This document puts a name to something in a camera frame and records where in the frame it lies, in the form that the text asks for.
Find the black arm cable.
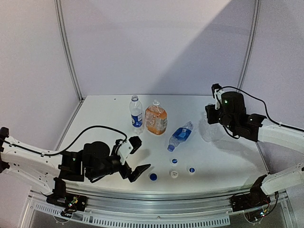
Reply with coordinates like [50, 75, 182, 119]
[0, 125, 129, 157]
[218, 85, 304, 140]

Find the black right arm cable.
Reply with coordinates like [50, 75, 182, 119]
[218, 85, 304, 140]

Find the blue label crushed water bottle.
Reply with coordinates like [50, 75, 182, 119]
[167, 121, 194, 152]

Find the white blue-top bottle cap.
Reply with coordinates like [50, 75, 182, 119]
[189, 167, 195, 175]

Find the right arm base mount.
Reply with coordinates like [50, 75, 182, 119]
[229, 175, 279, 224]

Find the clear unlabelled plastic bottle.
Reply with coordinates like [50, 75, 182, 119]
[199, 113, 218, 143]

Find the blue Pepsi bottle cap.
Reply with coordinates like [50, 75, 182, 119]
[149, 173, 158, 181]

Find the white water-bottle cap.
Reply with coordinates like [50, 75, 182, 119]
[170, 170, 179, 179]

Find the left aluminium corner post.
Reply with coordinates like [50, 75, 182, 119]
[54, 0, 84, 102]

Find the aluminium table front rail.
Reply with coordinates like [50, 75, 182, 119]
[28, 184, 289, 226]

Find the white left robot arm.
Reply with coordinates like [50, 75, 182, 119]
[0, 127, 150, 193]

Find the white orange-bottle cap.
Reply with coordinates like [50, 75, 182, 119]
[171, 159, 178, 165]

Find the aluminium corner post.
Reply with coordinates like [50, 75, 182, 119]
[237, 0, 261, 89]
[54, 0, 84, 102]

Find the Pepsi bottle blue label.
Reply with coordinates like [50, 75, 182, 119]
[129, 95, 144, 135]

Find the right aluminium corner post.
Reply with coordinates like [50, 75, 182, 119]
[237, 0, 261, 89]

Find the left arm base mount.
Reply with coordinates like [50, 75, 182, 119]
[46, 177, 88, 218]

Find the orange label crushed bottle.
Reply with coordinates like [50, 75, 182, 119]
[145, 100, 168, 135]

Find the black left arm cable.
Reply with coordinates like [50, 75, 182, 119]
[0, 125, 129, 157]

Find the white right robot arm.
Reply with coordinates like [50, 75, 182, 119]
[205, 89, 304, 207]

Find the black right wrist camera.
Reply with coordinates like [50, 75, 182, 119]
[211, 84, 225, 110]

